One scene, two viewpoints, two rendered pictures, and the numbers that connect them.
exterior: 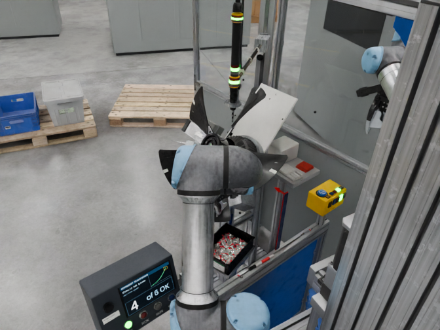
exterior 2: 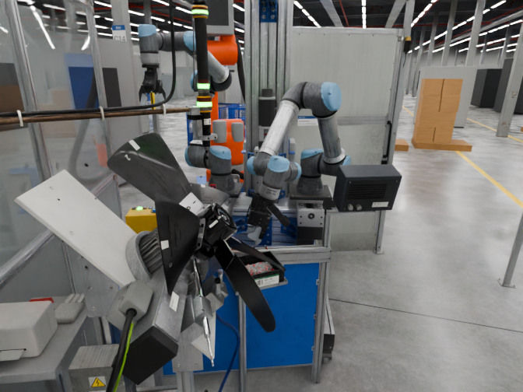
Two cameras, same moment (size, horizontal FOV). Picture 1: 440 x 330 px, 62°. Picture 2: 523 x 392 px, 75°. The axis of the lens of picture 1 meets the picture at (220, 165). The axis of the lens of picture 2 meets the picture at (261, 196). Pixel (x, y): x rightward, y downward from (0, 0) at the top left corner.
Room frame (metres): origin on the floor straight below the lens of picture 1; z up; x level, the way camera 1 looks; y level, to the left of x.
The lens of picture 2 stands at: (2.22, 0.69, 1.64)
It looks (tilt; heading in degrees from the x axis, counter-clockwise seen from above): 19 degrees down; 214
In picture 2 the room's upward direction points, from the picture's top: straight up
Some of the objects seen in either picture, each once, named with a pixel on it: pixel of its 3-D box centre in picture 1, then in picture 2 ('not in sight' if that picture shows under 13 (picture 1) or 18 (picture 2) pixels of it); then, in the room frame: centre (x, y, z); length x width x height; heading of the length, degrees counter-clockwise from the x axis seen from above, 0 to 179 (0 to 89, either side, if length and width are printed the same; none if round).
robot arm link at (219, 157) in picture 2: not in sight; (219, 159); (0.82, -0.52, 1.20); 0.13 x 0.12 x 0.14; 102
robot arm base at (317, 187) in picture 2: not in sight; (310, 181); (0.57, -0.09, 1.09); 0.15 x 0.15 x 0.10
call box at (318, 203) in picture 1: (325, 198); (147, 222); (1.34, -0.51, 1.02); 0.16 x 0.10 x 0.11; 130
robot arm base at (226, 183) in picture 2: not in sight; (221, 179); (0.82, -0.52, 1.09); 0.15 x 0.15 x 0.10
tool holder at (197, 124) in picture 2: (234, 92); (202, 123); (1.44, -0.05, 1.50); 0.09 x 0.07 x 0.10; 165
